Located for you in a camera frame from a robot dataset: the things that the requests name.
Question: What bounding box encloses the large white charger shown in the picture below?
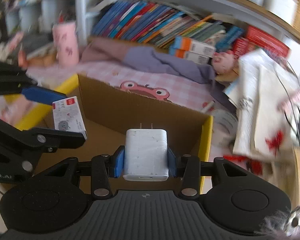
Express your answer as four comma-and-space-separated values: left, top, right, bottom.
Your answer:
123, 128, 169, 182

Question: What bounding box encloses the orange white box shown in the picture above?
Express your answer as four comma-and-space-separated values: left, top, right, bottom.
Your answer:
169, 47, 210, 64
173, 36, 215, 57

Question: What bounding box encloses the pink checkered tablecloth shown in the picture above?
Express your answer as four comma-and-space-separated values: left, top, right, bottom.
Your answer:
0, 60, 238, 163

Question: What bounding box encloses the lower orange white box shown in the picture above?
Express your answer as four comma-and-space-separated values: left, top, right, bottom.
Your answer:
169, 47, 210, 64

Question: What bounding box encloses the upper orange white box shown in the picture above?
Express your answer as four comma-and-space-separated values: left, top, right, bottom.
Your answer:
173, 36, 215, 57

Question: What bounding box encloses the pink pig plush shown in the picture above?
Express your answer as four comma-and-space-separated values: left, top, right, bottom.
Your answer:
211, 50, 235, 74

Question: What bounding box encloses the yellow cardboard box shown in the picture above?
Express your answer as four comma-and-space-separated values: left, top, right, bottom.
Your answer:
14, 73, 214, 196

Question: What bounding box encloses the stack of papers and bags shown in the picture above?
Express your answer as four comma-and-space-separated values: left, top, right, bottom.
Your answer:
226, 49, 300, 206

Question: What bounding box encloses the pink purple cloth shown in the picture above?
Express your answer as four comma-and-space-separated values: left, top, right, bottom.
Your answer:
79, 37, 236, 113

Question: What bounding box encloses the staples box with cat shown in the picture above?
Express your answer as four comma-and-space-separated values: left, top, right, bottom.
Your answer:
52, 96, 88, 140

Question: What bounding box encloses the pink cylinder container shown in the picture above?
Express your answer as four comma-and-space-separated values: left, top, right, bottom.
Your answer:
52, 21, 79, 67

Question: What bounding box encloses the row of books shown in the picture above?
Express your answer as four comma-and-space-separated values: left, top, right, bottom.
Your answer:
91, 0, 290, 58

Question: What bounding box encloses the wooden chess board box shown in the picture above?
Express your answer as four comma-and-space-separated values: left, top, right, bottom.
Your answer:
26, 43, 57, 67

